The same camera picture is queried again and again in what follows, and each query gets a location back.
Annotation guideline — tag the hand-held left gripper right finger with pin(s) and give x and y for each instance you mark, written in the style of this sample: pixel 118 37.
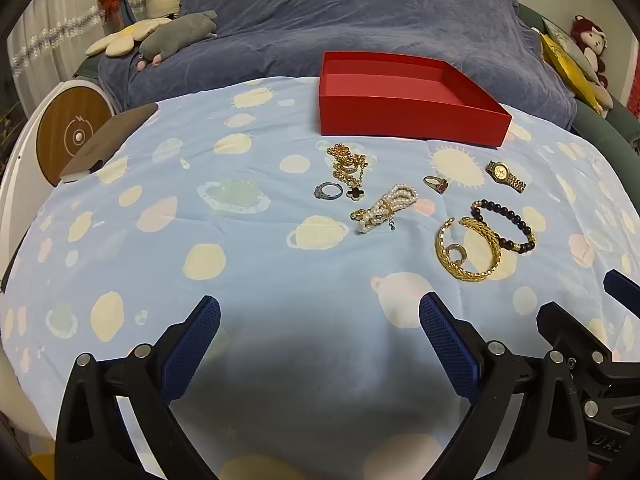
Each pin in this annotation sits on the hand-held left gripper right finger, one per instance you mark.
pixel 447 345

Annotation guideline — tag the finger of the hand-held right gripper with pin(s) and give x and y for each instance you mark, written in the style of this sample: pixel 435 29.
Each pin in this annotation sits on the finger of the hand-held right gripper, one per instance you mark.
pixel 565 327
pixel 622 287

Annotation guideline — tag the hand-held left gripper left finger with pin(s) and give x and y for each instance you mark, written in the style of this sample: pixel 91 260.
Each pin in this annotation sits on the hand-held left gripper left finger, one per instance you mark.
pixel 192 345

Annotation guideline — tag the woven gold bangle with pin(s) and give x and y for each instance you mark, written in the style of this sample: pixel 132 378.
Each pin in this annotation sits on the woven gold bangle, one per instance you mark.
pixel 492 242

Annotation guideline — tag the gold wristwatch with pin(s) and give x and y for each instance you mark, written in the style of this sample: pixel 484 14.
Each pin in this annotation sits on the gold wristwatch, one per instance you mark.
pixel 497 171

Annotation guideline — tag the red cardboard box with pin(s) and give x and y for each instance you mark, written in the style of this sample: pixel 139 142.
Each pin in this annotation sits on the red cardboard box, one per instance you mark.
pixel 400 110

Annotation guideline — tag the green sofa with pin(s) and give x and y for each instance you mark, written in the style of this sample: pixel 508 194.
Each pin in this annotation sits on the green sofa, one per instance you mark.
pixel 600 135

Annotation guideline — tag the cream star plush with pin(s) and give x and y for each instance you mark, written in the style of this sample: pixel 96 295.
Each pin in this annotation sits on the cream star plush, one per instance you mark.
pixel 600 97

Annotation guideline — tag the brown notebook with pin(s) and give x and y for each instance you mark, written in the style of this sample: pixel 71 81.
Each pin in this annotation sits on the brown notebook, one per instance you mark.
pixel 110 140

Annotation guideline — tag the yellow cushion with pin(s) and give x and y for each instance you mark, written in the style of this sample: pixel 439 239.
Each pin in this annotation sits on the yellow cushion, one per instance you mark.
pixel 565 60

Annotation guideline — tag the red monkey plush toy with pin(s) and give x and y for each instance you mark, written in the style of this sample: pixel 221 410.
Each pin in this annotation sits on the red monkey plush toy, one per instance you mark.
pixel 592 40

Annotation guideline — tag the round white wooden-top table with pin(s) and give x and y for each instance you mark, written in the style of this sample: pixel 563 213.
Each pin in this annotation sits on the round white wooden-top table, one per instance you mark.
pixel 75 125

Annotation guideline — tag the grey-green cushion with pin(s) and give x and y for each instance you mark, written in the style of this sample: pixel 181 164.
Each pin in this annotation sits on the grey-green cushion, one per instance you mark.
pixel 570 42

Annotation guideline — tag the grey plush toy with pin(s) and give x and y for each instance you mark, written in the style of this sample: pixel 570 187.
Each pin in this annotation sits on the grey plush toy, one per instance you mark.
pixel 180 32

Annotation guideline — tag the flower shaped cushion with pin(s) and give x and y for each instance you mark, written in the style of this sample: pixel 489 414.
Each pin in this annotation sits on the flower shaped cushion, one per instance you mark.
pixel 120 40

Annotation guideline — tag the white sheer curtain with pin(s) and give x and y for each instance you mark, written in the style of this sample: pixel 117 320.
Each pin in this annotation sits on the white sheer curtain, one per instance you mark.
pixel 45 60

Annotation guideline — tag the blue-grey blanket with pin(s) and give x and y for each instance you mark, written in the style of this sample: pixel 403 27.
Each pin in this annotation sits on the blue-grey blanket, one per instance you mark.
pixel 350 10

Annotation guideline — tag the red bow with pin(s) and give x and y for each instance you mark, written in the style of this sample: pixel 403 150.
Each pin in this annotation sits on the red bow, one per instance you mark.
pixel 111 0

